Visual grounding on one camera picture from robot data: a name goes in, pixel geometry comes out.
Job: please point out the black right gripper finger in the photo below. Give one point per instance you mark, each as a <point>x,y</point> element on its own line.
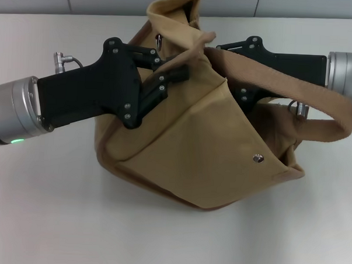
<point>233,46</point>

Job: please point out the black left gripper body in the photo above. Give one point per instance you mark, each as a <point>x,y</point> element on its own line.
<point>93,90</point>

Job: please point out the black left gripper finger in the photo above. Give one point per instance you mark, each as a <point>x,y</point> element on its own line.
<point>144,57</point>
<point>154,88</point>

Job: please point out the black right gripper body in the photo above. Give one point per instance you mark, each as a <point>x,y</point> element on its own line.
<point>295,65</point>

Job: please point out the khaki canvas food bag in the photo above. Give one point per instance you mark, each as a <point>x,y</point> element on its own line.
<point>198,144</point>

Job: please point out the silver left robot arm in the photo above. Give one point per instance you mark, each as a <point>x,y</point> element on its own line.
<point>10,110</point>

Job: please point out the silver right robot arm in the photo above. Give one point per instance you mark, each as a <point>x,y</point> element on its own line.
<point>346,72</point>

